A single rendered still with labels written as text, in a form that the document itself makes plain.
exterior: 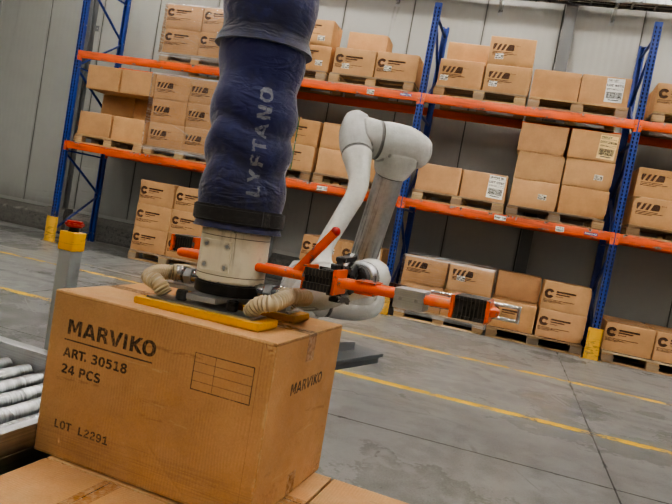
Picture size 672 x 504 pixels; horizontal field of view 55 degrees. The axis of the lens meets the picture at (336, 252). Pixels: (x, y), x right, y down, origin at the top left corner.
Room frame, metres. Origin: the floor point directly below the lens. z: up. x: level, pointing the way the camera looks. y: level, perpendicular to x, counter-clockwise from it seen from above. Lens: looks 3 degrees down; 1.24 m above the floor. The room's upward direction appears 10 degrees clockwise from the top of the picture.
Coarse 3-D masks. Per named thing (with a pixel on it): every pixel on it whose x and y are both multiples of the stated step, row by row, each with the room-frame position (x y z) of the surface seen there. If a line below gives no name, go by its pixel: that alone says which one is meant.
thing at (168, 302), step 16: (144, 304) 1.51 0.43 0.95; (160, 304) 1.49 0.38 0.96; (176, 304) 1.49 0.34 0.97; (192, 304) 1.49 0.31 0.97; (208, 304) 1.53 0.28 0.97; (208, 320) 1.45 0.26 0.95; (224, 320) 1.43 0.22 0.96; (240, 320) 1.42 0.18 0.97; (256, 320) 1.44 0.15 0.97; (272, 320) 1.48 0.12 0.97
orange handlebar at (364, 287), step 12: (180, 252) 1.62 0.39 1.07; (192, 252) 1.61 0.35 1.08; (264, 264) 1.54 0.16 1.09; (288, 276) 1.51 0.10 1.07; (300, 276) 1.50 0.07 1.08; (348, 288) 1.46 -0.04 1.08; (360, 288) 1.45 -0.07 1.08; (372, 288) 1.44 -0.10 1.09; (384, 288) 1.43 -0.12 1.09; (432, 300) 1.39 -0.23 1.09; (444, 300) 1.38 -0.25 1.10; (492, 312) 1.35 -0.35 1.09
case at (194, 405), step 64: (64, 320) 1.52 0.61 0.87; (128, 320) 1.46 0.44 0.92; (192, 320) 1.42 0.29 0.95; (320, 320) 1.71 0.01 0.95; (64, 384) 1.51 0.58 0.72; (128, 384) 1.45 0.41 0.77; (192, 384) 1.39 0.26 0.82; (256, 384) 1.34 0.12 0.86; (320, 384) 1.61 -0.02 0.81; (64, 448) 1.50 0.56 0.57; (128, 448) 1.44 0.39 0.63; (192, 448) 1.38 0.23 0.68; (256, 448) 1.33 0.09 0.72; (320, 448) 1.68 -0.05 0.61
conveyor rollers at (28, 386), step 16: (0, 368) 2.13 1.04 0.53; (16, 368) 2.09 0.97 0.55; (0, 384) 1.92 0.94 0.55; (16, 384) 1.97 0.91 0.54; (32, 384) 2.03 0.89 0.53; (0, 400) 1.81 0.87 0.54; (16, 400) 1.86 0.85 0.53; (32, 400) 1.83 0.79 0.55; (0, 416) 1.70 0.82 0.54; (16, 416) 1.75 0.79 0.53; (32, 416) 1.71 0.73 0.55
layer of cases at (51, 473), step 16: (32, 464) 1.45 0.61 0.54; (48, 464) 1.46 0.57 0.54; (64, 464) 1.48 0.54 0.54; (0, 480) 1.35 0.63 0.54; (16, 480) 1.36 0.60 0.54; (32, 480) 1.38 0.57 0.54; (48, 480) 1.39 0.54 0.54; (64, 480) 1.40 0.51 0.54; (80, 480) 1.41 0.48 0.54; (96, 480) 1.43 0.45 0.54; (112, 480) 1.44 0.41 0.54; (320, 480) 1.65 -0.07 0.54; (336, 480) 1.67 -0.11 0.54; (0, 496) 1.29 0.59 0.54; (16, 496) 1.30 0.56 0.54; (32, 496) 1.31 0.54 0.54; (48, 496) 1.32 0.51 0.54; (64, 496) 1.33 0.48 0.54; (80, 496) 1.34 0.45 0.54; (96, 496) 1.36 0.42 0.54; (112, 496) 1.37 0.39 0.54; (128, 496) 1.38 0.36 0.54; (144, 496) 1.39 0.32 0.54; (160, 496) 1.41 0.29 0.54; (288, 496) 1.52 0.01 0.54; (304, 496) 1.54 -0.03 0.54; (320, 496) 1.55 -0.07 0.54; (336, 496) 1.57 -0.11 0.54; (352, 496) 1.59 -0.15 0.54; (368, 496) 1.60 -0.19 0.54; (384, 496) 1.62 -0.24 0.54
